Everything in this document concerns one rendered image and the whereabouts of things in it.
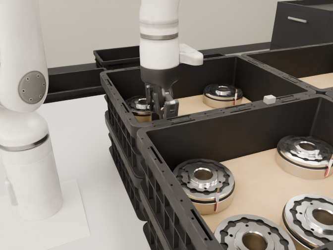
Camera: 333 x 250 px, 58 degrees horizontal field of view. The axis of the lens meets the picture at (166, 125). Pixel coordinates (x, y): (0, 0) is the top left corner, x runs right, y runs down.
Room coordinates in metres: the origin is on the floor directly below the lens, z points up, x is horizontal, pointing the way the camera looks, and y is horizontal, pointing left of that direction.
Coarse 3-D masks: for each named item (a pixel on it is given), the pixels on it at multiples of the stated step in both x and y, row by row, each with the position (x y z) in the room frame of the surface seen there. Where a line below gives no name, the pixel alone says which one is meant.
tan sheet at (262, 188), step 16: (240, 160) 0.47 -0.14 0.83; (256, 160) 0.47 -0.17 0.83; (272, 160) 0.47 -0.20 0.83; (240, 176) 0.43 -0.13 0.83; (256, 176) 0.43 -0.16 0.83; (272, 176) 0.43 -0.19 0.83; (288, 176) 0.43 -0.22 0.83; (240, 192) 0.38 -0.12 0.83; (256, 192) 0.38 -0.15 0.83; (272, 192) 0.38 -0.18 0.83; (288, 192) 0.38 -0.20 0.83; (304, 192) 0.38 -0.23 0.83; (320, 192) 0.38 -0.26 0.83; (240, 208) 0.35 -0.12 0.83; (256, 208) 0.35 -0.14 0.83; (272, 208) 0.35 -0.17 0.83; (208, 224) 0.32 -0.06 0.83
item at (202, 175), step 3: (195, 174) 0.40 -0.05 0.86; (198, 174) 0.40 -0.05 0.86; (201, 174) 0.40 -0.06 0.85; (204, 174) 0.40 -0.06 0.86; (207, 174) 0.40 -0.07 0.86; (198, 177) 0.40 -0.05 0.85; (201, 177) 0.40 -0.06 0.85; (204, 177) 0.40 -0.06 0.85; (207, 177) 0.40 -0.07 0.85; (210, 177) 0.39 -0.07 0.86; (204, 180) 0.40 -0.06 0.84
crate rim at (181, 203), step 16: (304, 96) 0.55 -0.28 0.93; (320, 96) 0.55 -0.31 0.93; (224, 112) 0.48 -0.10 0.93; (240, 112) 0.48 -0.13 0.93; (144, 128) 0.42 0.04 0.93; (160, 128) 0.42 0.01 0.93; (144, 144) 0.38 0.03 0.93; (160, 160) 0.34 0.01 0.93; (160, 176) 0.31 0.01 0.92; (176, 192) 0.27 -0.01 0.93; (176, 208) 0.26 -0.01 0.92; (192, 208) 0.25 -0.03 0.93; (192, 224) 0.22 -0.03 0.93; (192, 240) 0.22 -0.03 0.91; (208, 240) 0.20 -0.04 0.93
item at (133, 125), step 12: (204, 60) 0.79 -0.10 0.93; (216, 60) 0.81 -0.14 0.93; (108, 72) 0.70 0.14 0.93; (120, 72) 0.71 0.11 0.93; (276, 72) 0.69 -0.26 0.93; (108, 84) 0.62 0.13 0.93; (300, 84) 0.62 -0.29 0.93; (120, 96) 0.55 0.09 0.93; (288, 96) 0.56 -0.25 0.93; (300, 96) 0.55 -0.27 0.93; (120, 108) 0.50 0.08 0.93; (228, 108) 0.50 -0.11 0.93; (240, 108) 0.50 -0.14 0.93; (132, 120) 0.45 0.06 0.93; (156, 120) 0.45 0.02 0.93; (168, 120) 0.45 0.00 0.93; (132, 132) 0.44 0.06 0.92
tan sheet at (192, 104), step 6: (192, 96) 0.78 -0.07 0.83; (198, 96) 0.78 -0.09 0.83; (180, 102) 0.74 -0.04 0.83; (186, 102) 0.74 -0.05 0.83; (192, 102) 0.74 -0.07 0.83; (198, 102) 0.74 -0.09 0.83; (246, 102) 0.74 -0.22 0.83; (180, 108) 0.70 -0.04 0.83; (186, 108) 0.70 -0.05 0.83; (192, 108) 0.70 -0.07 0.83; (198, 108) 0.70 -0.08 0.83; (204, 108) 0.70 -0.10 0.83; (210, 108) 0.70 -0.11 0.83; (180, 114) 0.67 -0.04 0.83; (186, 114) 0.67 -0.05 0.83
